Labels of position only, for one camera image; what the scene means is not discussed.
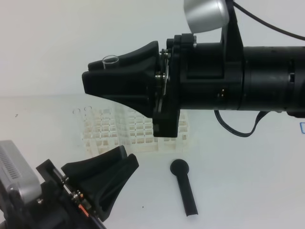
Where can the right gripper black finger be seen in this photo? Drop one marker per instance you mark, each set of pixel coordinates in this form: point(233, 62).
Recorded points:
point(134, 89)

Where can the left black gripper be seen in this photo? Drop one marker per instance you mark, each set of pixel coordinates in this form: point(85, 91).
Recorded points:
point(103, 177)

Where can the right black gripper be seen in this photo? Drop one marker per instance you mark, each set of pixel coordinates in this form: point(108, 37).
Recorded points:
point(205, 76)

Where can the clear glass test tube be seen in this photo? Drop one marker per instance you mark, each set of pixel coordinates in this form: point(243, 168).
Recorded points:
point(110, 62)

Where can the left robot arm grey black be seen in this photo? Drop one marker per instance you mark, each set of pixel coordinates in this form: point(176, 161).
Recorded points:
point(80, 195)

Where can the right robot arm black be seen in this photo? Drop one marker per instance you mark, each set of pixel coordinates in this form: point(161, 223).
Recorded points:
point(274, 79)

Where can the white plastic test tube rack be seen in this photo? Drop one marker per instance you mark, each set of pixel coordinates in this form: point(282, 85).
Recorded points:
point(117, 125)

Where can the clear test tube in rack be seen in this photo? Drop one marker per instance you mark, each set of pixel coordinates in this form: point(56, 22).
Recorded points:
point(77, 114)
point(89, 118)

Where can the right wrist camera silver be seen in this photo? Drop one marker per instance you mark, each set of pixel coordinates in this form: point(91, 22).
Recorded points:
point(205, 15)

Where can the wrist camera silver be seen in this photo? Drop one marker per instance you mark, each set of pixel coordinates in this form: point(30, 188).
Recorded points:
point(205, 15)
point(16, 174)

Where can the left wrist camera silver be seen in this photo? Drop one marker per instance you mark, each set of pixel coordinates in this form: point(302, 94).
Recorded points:
point(16, 174)

